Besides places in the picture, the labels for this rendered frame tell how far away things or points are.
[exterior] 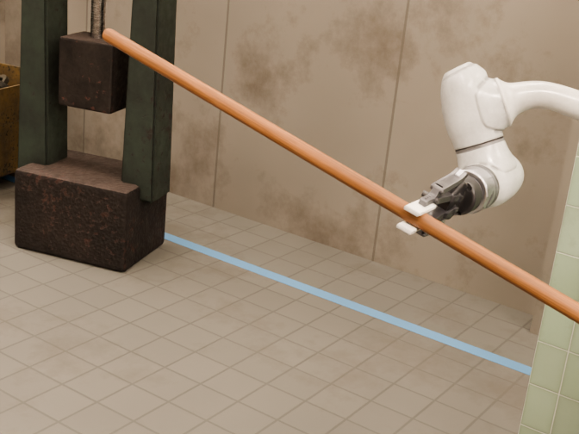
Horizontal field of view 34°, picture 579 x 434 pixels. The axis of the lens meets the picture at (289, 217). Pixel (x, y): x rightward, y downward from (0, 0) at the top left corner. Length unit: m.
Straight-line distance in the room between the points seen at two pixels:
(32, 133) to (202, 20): 1.36
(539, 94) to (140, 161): 3.27
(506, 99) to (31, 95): 3.64
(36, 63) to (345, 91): 1.69
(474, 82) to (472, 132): 0.10
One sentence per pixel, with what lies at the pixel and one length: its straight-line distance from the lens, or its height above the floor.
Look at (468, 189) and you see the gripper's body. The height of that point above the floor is 1.50.
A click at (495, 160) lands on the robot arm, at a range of 1.91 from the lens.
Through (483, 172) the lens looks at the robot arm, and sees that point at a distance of 1.86.
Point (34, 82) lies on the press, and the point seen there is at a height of 0.90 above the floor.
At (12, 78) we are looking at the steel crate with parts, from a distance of 6.76.
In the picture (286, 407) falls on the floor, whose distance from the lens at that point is 3.92.
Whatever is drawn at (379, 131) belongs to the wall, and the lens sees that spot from 5.30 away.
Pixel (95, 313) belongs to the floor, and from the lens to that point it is 4.60.
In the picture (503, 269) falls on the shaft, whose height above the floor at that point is 1.44.
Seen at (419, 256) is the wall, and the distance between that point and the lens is 5.34.
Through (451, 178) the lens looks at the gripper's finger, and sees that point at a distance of 1.74.
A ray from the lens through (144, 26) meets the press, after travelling 4.80.
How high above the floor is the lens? 2.01
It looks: 19 degrees down
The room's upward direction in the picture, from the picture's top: 6 degrees clockwise
